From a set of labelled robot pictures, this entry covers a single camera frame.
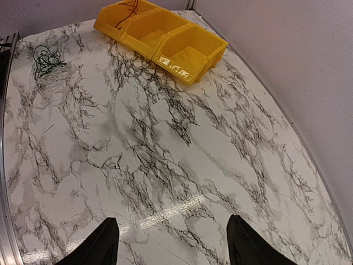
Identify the white thin cable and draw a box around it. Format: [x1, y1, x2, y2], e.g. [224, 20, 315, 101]
[26, 65, 72, 110]

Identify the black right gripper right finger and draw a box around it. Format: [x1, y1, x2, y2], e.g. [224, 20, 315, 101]
[227, 215, 294, 265]

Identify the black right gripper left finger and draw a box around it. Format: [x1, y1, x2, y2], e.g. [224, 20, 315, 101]
[57, 218, 120, 265]

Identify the aluminium front frame rail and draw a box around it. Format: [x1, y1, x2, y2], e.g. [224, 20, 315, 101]
[0, 31, 24, 265]

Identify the yellow three-compartment plastic bin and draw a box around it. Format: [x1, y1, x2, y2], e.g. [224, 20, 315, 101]
[94, 1, 228, 85]

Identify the left aluminium corner post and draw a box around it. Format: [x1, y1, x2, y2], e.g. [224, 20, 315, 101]
[184, 0, 197, 10]

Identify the dark green thin cable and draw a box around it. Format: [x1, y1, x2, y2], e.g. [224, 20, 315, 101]
[32, 45, 68, 80]

